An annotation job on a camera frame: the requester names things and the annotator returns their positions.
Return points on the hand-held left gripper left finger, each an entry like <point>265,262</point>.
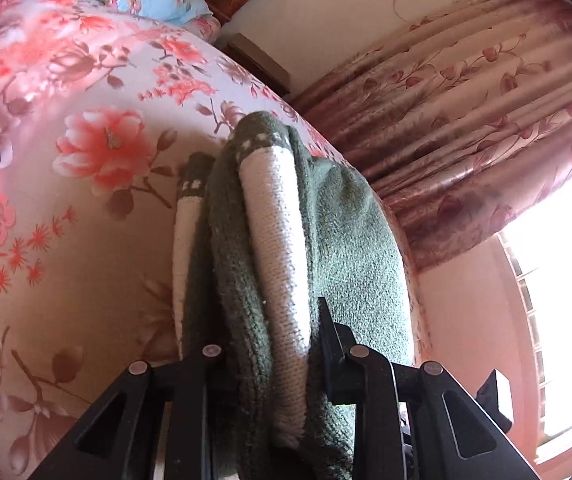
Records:
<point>191,385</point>

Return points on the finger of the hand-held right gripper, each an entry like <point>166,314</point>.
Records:
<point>498,395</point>

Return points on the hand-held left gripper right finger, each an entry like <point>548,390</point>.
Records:
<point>333,360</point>

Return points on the green and white knit sweater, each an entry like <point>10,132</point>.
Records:
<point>346,235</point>

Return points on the window with metal grille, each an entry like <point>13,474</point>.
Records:
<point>566,310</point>

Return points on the pink floral curtain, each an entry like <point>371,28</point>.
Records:
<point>466,110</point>

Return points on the dark wooden nightstand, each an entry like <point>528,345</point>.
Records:
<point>261,60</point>

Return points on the bed with pink floral sheet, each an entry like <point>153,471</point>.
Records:
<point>91,85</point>

